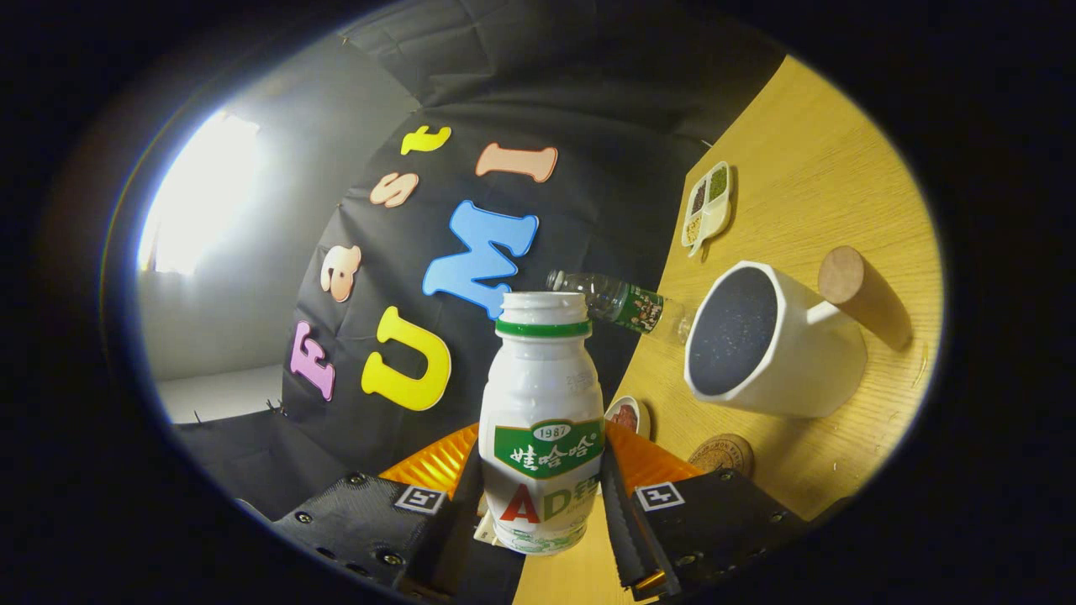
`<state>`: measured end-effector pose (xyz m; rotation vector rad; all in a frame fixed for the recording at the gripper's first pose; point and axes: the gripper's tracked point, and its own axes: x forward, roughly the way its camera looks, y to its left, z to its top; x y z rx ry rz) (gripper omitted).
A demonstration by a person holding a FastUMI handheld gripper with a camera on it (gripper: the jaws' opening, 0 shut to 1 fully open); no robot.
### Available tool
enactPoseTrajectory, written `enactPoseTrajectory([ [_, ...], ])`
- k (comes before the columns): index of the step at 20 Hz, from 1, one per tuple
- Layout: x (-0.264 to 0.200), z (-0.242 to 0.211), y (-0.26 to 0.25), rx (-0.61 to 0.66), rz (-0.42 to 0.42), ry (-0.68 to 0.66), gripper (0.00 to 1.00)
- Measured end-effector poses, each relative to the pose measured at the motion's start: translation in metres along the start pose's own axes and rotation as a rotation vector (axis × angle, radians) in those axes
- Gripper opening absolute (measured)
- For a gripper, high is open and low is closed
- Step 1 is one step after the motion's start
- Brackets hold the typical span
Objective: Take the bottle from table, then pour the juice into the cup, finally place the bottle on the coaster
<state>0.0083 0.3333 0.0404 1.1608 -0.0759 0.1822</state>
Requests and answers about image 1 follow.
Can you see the white juice bottle green label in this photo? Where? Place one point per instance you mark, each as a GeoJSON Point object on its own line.
{"type": "Point", "coordinates": [538, 386]}

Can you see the white divided dish with beans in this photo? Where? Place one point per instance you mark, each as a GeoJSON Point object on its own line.
{"type": "Point", "coordinates": [706, 210]}

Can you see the white round plate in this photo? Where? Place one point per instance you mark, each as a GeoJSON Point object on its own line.
{"type": "Point", "coordinates": [643, 416]}

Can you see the black backdrop cloth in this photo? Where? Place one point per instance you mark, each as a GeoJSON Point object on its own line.
{"type": "Point", "coordinates": [588, 101]}

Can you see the clear water bottle green label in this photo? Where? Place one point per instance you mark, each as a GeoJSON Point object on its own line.
{"type": "Point", "coordinates": [626, 304]}

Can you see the wooden table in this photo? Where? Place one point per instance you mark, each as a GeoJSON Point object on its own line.
{"type": "Point", "coordinates": [799, 193]}

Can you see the round cork coaster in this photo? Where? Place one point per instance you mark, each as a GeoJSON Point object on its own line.
{"type": "Point", "coordinates": [723, 454]}

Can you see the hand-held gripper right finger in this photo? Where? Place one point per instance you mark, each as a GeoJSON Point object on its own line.
{"type": "Point", "coordinates": [626, 529]}

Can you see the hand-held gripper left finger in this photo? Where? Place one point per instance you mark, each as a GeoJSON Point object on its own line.
{"type": "Point", "coordinates": [370, 521]}

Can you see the bright ceiling light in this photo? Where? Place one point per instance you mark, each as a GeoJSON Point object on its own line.
{"type": "Point", "coordinates": [202, 193]}

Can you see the red meat slices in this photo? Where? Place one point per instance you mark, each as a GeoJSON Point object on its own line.
{"type": "Point", "coordinates": [625, 418]}

